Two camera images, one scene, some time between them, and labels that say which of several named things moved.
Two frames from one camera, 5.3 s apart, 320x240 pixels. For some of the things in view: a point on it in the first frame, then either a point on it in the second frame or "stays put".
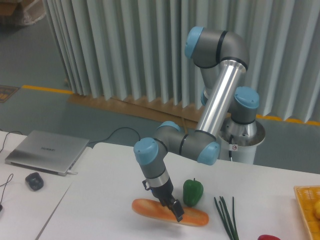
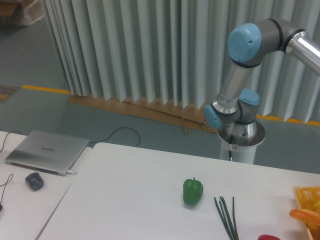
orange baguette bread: (191, 216) to (305, 214)
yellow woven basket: (308, 196) stays put
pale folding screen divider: (136, 49) stays put
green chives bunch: (223, 210) stays put
